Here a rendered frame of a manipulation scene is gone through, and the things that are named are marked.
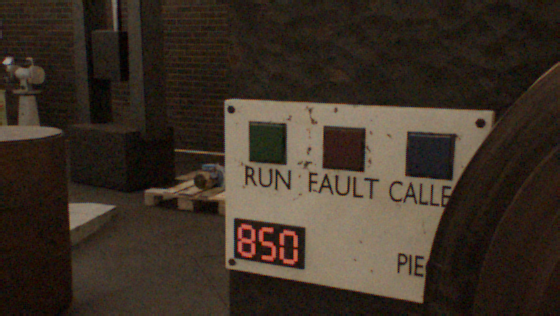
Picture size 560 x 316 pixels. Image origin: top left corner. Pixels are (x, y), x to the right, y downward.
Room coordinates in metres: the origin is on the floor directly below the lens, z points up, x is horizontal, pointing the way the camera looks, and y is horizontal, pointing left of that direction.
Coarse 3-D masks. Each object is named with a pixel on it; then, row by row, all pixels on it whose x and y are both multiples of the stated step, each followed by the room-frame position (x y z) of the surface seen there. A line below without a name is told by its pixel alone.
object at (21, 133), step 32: (0, 128) 3.08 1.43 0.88; (32, 128) 3.10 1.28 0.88; (0, 160) 2.66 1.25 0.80; (32, 160) 2.74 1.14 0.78; (64, 160) 2.95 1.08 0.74; (0, 192) 2.65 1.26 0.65; (32, 192) 2.73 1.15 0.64; (64, 192) 2.93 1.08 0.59; (0, 224) 2.65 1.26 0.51; (32, 224) 2.72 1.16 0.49; (64, 224) 2.90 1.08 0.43; (0, 256) 2.65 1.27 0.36; (32, 256) 2.72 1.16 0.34; (64, 256) 2.89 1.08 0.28; (0, 288) 2.65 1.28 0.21; (32, 288) 2.71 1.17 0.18; (64, 288) 2.87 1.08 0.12
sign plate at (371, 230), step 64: (320, 128) 0.58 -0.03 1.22; (384, 128) 0.55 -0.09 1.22; (448, 128) 0.53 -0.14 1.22; (256, 192) 0.61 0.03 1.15; (320, 192) 0.58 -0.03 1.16; (384, 192) 0.55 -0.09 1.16; (448, 192) 0.53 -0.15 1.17; (256, 256) 0.60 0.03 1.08; (320, 256) 0.58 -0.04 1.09; (384, 256) 0.55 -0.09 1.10
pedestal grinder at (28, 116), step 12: (12, 60) 8.35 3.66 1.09; (12, 72) 8.34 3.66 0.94; (24, 72) 8.24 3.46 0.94; (36, 72) 8.22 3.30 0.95; (24, 84) 8.28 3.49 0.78; (24, 96) 8.25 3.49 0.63; (24, 108) 8.24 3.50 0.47; (36, 108) 8.35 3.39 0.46; (24, 120) 8.23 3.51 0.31; (36, 120) 8.33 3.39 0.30
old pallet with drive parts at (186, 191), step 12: (180, 180) 5.42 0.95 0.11; (192, 180) 5.28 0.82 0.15; (156, 192) 4.91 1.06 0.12; (168, 192) 4.86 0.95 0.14; (180, 192) 4.83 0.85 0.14; (192, 192) 4.83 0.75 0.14; (204, 192) 4.82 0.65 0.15; (216, 192) 4.85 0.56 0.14; (156, 204) 4.95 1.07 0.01; (180, 204) 4.82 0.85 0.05; (192, 204) 4.77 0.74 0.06; (204, 204) 4.95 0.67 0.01
